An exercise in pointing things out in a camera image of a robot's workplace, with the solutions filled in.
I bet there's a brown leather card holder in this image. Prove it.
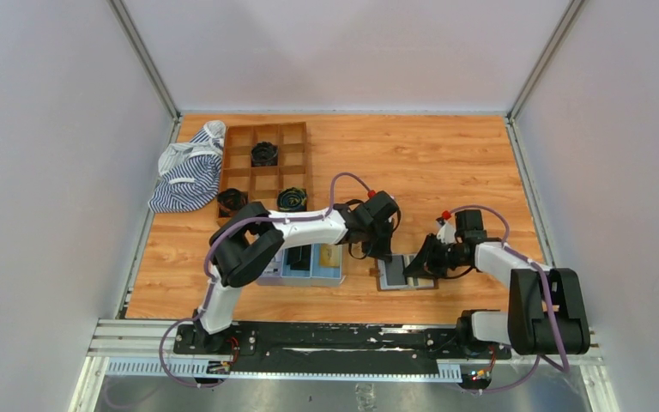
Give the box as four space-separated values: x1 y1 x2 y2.
376 254 438 292

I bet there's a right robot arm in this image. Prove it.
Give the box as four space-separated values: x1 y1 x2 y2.
403 230 591 357

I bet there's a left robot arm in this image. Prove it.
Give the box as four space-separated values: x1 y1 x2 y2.
191 191 402 354

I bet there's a gold VIP card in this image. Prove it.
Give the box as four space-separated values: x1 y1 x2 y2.
319 245 342 269

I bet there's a black card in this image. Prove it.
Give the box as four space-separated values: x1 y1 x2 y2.
285 245 312 271

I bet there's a dark patterned rolled belt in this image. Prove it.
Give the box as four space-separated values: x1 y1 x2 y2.
276 187 308 213

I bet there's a blue three-compartment box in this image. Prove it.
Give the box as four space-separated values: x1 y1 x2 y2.
256 244 344 287

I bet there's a brown wooden grid tray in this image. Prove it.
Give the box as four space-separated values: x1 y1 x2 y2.
216 123 312 225

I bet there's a black rolled belt top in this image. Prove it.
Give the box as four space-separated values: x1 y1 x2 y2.
250 142 279 167

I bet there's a black rolled belt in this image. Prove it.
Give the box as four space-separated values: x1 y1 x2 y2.
250 142 279 167
216 188 248 217

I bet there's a black rolled belt left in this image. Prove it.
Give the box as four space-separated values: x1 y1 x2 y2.
216 188 248 217

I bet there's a striped blue white cloth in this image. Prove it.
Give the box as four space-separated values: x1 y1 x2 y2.
148 120 227 214

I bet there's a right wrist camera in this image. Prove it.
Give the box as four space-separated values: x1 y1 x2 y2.
436 209 487 244

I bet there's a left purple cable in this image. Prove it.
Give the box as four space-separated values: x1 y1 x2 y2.
157 172 378 390

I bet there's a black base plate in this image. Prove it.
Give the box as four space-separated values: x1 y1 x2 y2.
172 321 511 374

